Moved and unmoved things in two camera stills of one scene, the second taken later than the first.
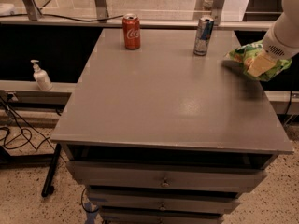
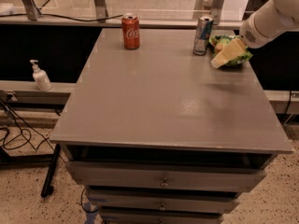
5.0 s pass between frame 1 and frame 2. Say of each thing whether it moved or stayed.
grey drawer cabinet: stayed
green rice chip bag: moved
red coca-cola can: stayed
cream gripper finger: moved
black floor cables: stayed
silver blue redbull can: stayed
